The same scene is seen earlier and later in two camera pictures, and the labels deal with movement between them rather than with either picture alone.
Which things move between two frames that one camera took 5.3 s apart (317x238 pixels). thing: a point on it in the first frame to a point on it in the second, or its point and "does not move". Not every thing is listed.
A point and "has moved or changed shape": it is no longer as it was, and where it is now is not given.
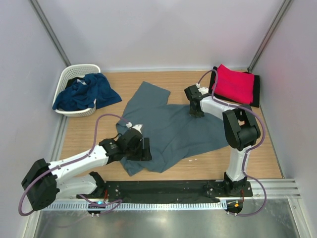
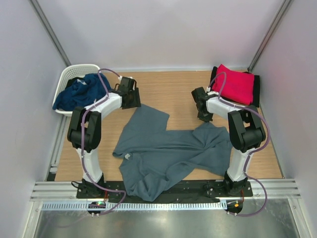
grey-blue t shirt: x=175 y=134 has moved or changed shape
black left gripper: x=144 y=154 to x=136 y=102
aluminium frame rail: x=275 y=188 does not move
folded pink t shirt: x=234 y=86 does not move
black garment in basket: x=71 y=82 does not move
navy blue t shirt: x=95 y=91 does not move
